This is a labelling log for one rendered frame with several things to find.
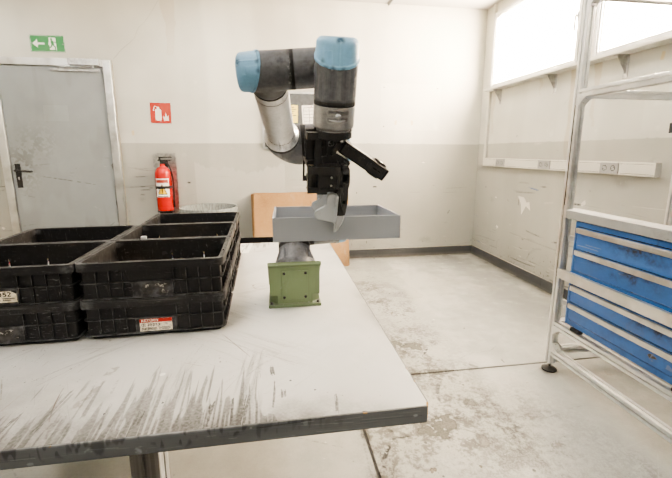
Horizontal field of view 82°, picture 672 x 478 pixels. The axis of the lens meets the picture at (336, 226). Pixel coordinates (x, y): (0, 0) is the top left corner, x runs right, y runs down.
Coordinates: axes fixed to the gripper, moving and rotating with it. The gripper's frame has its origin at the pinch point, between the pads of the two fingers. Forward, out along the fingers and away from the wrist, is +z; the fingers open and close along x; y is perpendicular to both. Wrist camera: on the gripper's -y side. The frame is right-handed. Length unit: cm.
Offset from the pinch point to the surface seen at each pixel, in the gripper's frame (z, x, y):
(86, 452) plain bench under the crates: 37, 17, 50
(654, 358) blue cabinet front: 78, -17, -143
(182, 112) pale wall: 50, -362, 83
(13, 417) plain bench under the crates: 38, 6, 67
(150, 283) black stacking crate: 32, -30, 47
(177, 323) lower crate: 44, -26, 41
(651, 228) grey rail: 29, -40, -142
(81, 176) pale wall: 112, -347, 185
